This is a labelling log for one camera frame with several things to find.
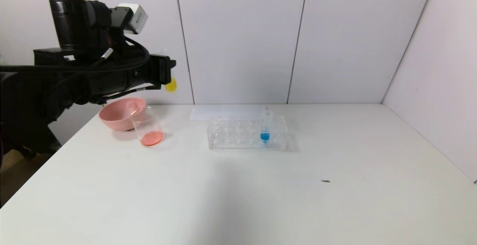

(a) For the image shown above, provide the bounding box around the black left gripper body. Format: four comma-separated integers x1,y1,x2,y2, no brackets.
127,53,172,90

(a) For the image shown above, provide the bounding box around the test tube with yellow pigment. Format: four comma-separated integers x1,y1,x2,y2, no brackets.
158,49,178,93

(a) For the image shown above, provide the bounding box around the clear glass beaker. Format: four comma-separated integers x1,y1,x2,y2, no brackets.
130,106,165,147

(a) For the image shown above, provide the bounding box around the clear plastic test tube rack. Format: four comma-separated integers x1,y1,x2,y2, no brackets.
208,113,288,151

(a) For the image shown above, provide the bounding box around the test tube with blue pigment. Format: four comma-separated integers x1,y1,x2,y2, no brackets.
260,107,271,144

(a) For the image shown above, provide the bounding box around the white paper sheet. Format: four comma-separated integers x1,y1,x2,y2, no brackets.
190,106,268,122

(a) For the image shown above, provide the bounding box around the pink bowl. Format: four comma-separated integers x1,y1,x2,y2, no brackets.
98,97,146,131

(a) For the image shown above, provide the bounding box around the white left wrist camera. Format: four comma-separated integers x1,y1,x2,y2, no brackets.
111,3,149,35

